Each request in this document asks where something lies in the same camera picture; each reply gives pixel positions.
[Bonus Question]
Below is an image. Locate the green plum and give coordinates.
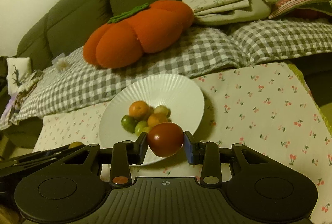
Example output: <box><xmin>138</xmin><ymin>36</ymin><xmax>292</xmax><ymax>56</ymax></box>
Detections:
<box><xmin>121</xmin><ymin>115</ymin><xmax>138</xmax><ymax>133</ymax></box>
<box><xmin>134</xmin><ymin>120</ymin><xmax>148</xmax><ymax>135</ymax></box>

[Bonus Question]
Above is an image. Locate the red tomato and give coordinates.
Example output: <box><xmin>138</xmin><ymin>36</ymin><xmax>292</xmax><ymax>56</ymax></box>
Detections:
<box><xmin>147</xmin><ymin>122</ymin><xmax>184</xmax><ymax>158</ymax></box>

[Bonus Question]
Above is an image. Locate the small orange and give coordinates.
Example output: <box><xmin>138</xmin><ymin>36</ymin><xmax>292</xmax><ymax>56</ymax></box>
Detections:
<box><xmin>148</xmin><ymin>113</ymin><xmax>168</xmax><ymax>127</ymax></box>

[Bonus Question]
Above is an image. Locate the pale small fruit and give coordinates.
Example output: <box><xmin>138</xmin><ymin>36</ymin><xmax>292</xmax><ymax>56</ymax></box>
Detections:
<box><xmin>154</xmin><ymin>105</ymin><xmax>171</xmax><ymax>117</ymax></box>

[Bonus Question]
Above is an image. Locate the yellow-green plum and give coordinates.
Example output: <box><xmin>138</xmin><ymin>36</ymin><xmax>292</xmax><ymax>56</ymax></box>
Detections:
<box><xmin>142</xmin><ymin>126</ymin><xmax>152</xmax><ymax>133</ymax></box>
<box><xmin>69</xmin><ymin>142</ymin><xmax>84</xmax><ymax>149</ymax></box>

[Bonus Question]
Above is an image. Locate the person's left hand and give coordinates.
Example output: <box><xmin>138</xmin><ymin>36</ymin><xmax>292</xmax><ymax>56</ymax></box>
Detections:
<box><xmin>0</xmin><ymin>205</ymin><xmax>20</xmax><ymax>224</ymax></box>

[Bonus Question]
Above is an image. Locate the floral patterned cloth left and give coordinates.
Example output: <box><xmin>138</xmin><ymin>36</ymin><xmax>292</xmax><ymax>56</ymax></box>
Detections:
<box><xmin>1</xmin><ymin>70</ymin><xmax>43</xmax><ymax>129</ymax></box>

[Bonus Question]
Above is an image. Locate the grey checkered blanket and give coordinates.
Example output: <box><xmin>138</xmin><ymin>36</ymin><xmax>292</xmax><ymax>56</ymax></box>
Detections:
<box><xmin>1</xmin><ymin>19</ymin><xmax>331</xmax><ymax>129</ymax></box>

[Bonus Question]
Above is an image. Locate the cherry print tablecloth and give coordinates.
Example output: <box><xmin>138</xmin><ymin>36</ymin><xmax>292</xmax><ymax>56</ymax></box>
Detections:
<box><xmin>34</xmin><ymin>63</ymin><xmax>331</xmax><ymax>223</ymax></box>

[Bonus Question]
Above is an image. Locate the white embroidered pillow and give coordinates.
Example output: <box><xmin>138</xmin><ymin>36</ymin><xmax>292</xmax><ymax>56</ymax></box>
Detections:
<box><xmin>7</xmin><ymin>57</ymin><xmax>32</xmax><ymax>96</ymax></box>

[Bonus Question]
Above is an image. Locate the clear cotton swab box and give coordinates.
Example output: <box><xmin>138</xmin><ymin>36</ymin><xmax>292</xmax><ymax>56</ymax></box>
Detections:
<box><xmin>52</xmin><ymin>53</ymin><xmax>70</xmax><ymax>72</ymax></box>

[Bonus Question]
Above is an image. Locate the orange pumpkin cushion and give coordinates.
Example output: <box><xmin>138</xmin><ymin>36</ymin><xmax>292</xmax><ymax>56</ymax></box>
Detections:
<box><xmin>83</xmin><ymin>0</ymin><xmax>194</xmax><ymax>69</ymax></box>

